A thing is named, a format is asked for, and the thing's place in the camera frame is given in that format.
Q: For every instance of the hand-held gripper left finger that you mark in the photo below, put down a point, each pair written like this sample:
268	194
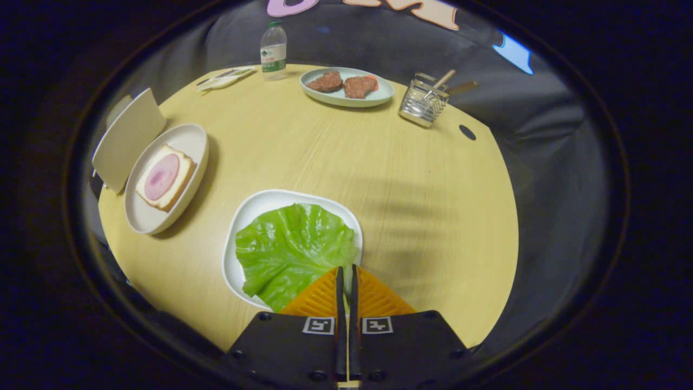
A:
340	303

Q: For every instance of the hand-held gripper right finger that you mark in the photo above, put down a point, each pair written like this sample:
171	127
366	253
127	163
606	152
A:
354	303

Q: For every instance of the green lettuce leaf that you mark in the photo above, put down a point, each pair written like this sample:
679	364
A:
289	244

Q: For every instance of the white square plate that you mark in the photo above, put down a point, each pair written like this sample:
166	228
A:
254	211

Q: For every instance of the pale green oval plate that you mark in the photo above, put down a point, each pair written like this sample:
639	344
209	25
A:
346	99

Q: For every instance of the brown meat patty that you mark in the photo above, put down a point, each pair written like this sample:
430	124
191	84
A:
359	86
326	82

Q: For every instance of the bread slice with ham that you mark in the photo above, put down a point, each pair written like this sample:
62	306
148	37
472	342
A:
163	176

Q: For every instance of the white oval plate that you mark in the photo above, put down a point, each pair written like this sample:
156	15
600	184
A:
187	142

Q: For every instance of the white sachet packets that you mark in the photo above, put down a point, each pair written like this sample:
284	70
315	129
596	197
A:
223	79

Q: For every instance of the clear plastic water bottle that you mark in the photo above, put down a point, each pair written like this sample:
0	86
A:
273	54

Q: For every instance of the beige chair back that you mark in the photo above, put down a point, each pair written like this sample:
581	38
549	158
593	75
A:
129	140

